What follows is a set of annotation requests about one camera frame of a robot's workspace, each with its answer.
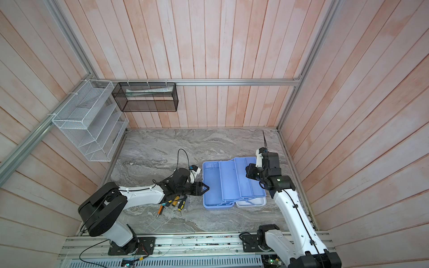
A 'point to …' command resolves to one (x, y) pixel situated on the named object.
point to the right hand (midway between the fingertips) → (248, 167)
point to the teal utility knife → (164, 204)
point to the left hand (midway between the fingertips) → (206, 191)
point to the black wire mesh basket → (146, 96)
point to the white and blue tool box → (228, 185)
